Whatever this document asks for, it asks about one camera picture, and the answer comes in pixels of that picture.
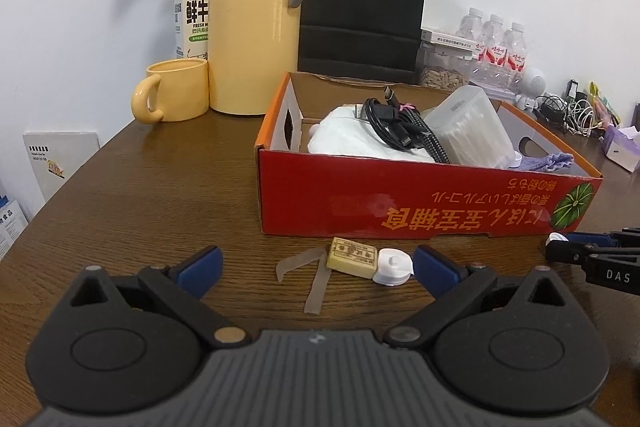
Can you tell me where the milk carton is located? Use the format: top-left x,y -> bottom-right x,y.
174,0 -> 209,60

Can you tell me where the white booklet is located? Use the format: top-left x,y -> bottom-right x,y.
23,131 -> 100,202

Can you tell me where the water bottle middle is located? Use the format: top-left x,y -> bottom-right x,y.
473,14 -> 506,83

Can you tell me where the red cardboard box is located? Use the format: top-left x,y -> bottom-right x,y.
255,72 -> 602,239

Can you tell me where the translucent tape strip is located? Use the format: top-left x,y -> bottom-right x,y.
276,247 -> 332,315

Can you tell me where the water bottle right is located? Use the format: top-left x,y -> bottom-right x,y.
502,22 -> 528,89

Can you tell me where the clear cotton swab box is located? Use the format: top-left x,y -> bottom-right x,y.
421,86 -> 515,169

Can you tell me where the purple tissue box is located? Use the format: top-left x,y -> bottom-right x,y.
602,124 -> 640,173

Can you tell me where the water bottle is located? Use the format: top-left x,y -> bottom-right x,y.
473,14 -> 506,83
502,22 -> 528,89
456,8 -> 484,60

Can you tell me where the yellow mug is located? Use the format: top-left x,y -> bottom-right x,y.
130,58 -> 209,124

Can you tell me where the black paper bag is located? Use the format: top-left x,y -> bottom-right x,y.
298,0 -> 424,83

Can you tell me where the purple woven cloth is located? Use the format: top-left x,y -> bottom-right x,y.
518,153 -> 574,172

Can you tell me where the white round cap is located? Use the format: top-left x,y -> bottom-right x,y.
372,248 -> 413,287

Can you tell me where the beige soap bar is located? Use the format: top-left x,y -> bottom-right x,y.
326,237 -> 378,280

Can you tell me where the white robot toy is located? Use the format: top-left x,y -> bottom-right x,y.
514,66 -> 547,113

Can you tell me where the yellow thermos jug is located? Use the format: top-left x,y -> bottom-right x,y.
208,0 -> 304,116

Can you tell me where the white cloth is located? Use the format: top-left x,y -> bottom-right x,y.
307,104 -> 434,162

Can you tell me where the tangled cables pile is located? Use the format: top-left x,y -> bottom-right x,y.
537,78 -> 614,139

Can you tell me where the white round puck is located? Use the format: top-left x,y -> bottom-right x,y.
546,232 -> 568,245

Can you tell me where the black braided cable bundle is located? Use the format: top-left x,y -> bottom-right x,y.
382,85 -> 452,165

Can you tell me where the clear snack container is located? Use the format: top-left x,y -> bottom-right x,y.
416,28 -> 476,91

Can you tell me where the colourful snack packet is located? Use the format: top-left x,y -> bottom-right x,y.
588,81 -> 620,129

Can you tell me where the water bottle left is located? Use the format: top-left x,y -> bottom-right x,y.
456,8 -> 484,60

